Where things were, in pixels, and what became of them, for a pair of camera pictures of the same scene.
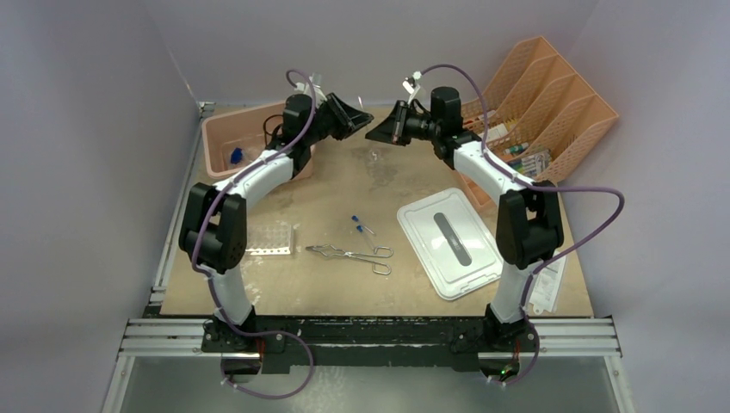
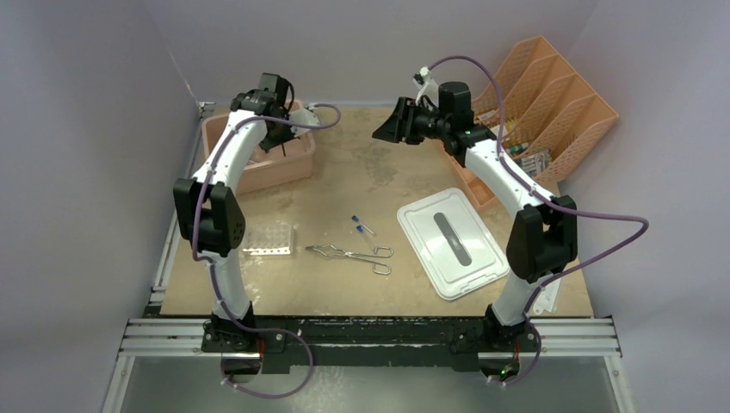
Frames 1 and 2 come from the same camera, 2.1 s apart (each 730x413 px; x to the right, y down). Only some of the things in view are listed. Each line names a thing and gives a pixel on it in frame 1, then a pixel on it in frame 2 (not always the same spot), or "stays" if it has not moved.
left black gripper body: [330, 121] -> [276, 136]
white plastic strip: [546, 286] stays
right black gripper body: [421, 126] stays
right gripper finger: [392, 129] stays
